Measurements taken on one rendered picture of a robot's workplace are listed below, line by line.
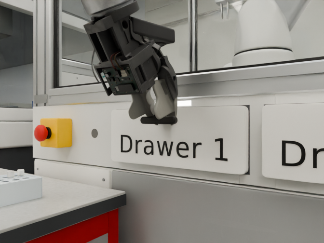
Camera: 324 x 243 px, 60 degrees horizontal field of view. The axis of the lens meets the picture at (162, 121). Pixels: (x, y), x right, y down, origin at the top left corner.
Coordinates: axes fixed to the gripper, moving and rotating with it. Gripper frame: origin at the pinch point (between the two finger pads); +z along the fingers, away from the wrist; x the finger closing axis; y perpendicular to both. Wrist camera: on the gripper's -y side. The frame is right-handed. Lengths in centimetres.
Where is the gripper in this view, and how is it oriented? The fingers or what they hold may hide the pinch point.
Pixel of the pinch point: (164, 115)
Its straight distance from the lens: 51.2
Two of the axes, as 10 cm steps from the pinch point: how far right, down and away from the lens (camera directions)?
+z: 3.2, 8.2, 4.7
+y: -4.6, 5.7, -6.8
